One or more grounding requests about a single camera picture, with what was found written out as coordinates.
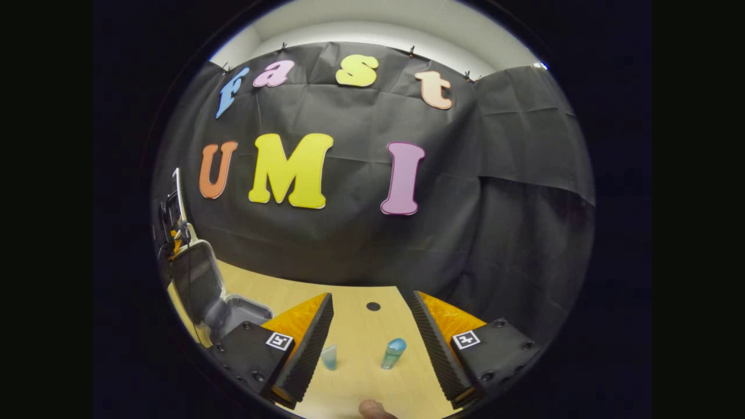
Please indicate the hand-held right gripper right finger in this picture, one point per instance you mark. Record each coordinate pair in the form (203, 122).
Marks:
(439, 349)

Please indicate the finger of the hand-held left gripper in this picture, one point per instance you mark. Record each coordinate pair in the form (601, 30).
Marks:
(169, 218)

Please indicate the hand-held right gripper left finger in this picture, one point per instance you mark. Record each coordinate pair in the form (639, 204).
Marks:
(308, 355)

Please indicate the white blue skincare pouch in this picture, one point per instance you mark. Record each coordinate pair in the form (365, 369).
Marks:
(329, 358)

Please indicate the blue capped skincare tube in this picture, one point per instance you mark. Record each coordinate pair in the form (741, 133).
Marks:
(393, 352)

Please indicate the white suitcase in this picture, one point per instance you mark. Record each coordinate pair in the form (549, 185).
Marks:
(195, 279)

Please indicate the black backdrop cloth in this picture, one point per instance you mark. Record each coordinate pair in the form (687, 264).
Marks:
(349, 244)

